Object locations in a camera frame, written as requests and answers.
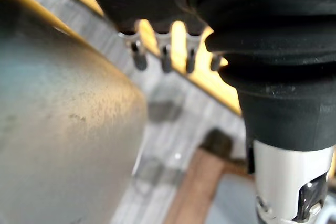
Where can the silver robot leg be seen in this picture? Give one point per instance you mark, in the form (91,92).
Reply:
(57,129)

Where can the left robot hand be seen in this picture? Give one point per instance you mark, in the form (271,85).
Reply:
(262,51)

